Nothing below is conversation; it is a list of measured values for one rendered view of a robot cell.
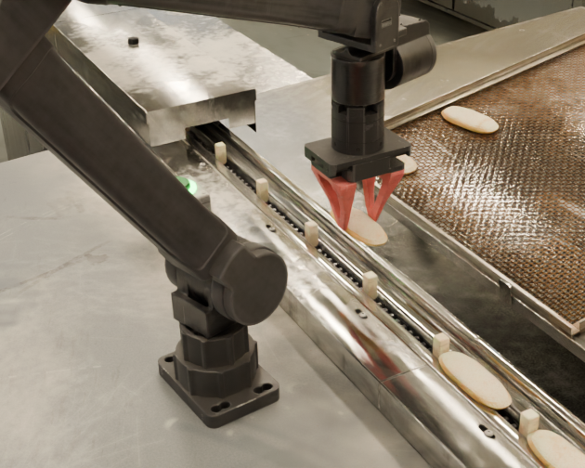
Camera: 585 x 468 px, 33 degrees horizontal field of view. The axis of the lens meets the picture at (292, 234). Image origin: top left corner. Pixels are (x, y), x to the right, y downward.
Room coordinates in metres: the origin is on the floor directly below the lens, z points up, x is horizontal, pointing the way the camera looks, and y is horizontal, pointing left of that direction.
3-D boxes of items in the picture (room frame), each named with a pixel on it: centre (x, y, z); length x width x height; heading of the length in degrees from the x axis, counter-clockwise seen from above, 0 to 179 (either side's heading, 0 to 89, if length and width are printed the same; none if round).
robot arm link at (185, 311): (0.84, 0.07, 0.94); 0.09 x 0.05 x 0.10; 134
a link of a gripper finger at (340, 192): (0.97, -0.07, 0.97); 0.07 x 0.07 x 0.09; 27
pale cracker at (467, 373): (0.78, -0.18, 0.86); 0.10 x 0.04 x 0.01; 27
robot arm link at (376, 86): (0.98, -0.08, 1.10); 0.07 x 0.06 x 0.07; 134
